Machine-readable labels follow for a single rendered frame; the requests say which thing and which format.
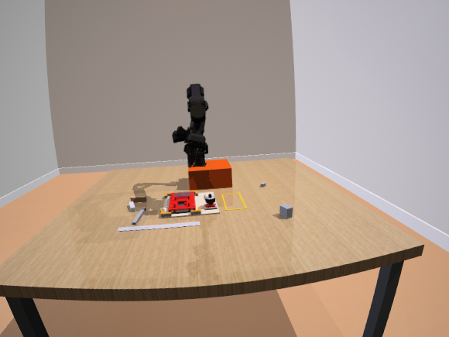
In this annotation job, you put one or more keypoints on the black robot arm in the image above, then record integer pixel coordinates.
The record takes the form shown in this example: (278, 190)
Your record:
(197, 107)

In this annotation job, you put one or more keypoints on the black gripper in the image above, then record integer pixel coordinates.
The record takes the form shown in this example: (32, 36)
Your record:
(194, 141)

